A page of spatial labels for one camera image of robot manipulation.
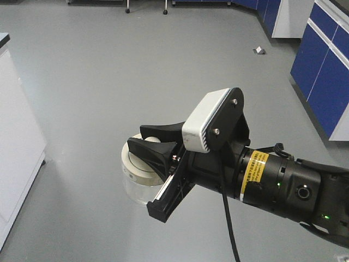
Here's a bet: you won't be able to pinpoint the white side cabinet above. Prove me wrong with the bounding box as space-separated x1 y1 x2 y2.
1 33 46 244

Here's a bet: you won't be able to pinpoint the floor socket box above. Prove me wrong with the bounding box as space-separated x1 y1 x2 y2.
253 46 266 55

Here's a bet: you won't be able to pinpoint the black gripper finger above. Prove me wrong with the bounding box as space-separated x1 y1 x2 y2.
127 138 180 182
140 122 184 144

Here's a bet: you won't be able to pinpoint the glass jar with cream lid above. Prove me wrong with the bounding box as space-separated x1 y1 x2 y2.
121 142 164 206

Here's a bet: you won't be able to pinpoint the blue lab cabinets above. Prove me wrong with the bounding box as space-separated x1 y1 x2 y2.
171 0 349 142

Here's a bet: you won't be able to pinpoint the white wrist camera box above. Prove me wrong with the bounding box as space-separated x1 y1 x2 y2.
182 87 249 153

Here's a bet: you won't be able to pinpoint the rolling cart legs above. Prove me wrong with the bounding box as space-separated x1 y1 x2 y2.
65 1 169 15

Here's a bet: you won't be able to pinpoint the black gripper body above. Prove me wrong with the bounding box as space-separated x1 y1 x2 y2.
146 110 251 224

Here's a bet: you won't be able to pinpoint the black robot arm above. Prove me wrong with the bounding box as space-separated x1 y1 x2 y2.
127 112 348 247

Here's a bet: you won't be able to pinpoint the black camera cable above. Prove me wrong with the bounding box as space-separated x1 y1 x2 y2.
218 147 241 262

